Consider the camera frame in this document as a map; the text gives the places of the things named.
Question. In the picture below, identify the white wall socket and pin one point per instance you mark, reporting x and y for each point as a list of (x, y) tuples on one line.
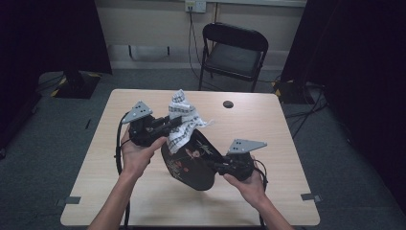
[(195, 5)]

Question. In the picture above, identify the person's right hand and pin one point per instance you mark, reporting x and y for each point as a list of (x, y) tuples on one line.
[(250, 190)]

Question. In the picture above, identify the black stand base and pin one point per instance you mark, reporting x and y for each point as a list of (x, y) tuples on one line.
[(76, 84), (292, 92)]

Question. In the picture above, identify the person's left hand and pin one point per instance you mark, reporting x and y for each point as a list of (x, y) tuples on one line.
[(137, 159)]

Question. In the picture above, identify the small black floor item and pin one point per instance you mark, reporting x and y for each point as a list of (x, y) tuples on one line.
[(88, 124)]

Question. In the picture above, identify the grey tape strip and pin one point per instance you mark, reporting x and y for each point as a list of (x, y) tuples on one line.
[(72, 200), (311, 197)]

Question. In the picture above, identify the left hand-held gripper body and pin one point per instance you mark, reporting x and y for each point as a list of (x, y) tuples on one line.
[(140, 131)]

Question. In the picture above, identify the white patterned cloth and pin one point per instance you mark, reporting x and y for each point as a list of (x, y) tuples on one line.
[(183, 121)]

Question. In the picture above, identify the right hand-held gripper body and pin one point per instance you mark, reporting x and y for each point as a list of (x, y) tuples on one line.
[(241, 166)]

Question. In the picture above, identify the black round table grommet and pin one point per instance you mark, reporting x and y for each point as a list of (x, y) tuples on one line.
[(228, 104)]

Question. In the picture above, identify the black curtain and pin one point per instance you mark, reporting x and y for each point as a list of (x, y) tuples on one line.
[(360, 64), (38, 41)]

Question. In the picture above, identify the black folding chair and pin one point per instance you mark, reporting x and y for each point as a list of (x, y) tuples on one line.
[(233, 59)]

